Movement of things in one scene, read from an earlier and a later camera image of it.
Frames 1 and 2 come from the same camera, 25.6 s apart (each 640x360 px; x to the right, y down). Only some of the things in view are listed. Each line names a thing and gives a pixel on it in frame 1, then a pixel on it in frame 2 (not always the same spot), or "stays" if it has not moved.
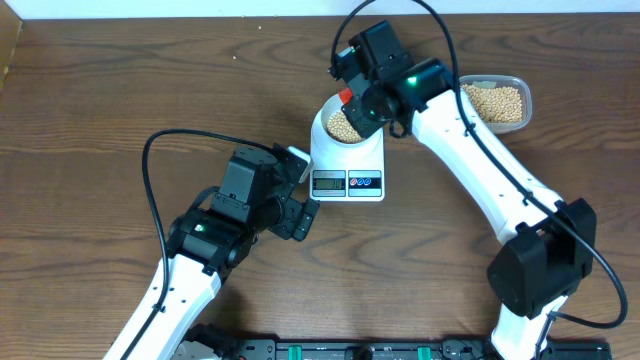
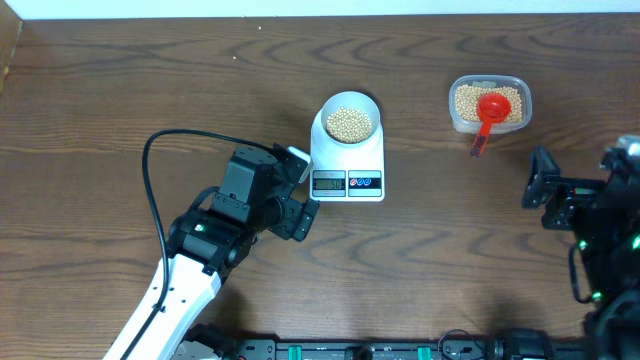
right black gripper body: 365,114 -> 571,195
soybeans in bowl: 341,129 stays
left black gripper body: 294,220 stays
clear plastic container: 504,101 stays
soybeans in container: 500,104 stays
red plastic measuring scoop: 346,95 -> 492,108
